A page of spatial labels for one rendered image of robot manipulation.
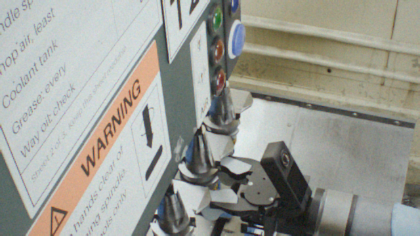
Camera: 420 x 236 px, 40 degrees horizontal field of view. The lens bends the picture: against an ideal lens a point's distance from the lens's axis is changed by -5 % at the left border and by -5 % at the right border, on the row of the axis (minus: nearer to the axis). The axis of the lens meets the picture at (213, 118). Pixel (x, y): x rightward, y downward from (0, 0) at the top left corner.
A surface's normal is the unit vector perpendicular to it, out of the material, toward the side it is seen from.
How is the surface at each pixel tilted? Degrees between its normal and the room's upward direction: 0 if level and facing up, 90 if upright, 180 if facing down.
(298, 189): 62
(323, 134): 24
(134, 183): 90
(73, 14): 90
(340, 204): 11
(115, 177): 90
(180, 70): 90
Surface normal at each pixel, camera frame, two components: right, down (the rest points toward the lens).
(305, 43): -0.32, 0.66
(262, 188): -0.02, -0.73
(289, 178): 0.80, -0.15
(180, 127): 0.95, 0.18
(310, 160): -0.18, -0.40
